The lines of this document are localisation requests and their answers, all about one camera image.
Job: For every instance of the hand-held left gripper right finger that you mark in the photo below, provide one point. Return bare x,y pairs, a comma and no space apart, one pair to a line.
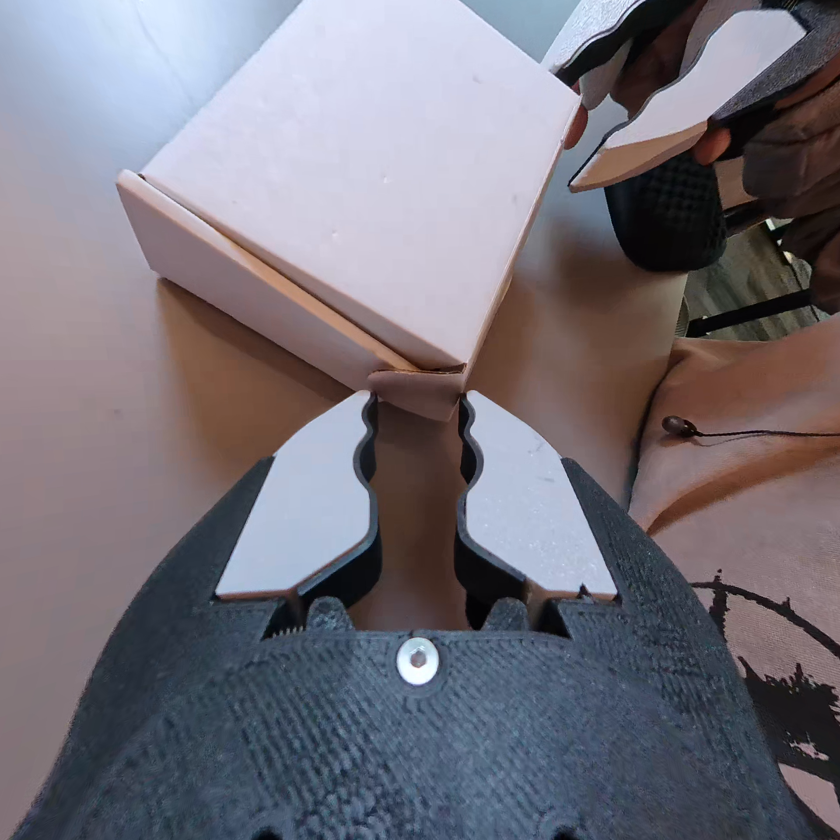
531,518

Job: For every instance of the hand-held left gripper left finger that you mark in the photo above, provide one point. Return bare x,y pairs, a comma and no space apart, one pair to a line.
302,518

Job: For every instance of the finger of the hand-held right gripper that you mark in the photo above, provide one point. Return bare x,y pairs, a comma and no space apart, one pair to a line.
709,79
590,33

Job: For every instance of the white cardboard box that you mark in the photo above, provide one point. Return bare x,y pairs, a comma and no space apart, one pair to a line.
354,164

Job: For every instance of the person's right hand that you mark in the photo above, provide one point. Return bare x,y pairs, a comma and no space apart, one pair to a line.
712,148

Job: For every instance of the black chair base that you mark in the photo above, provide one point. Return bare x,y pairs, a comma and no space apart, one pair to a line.
748,313

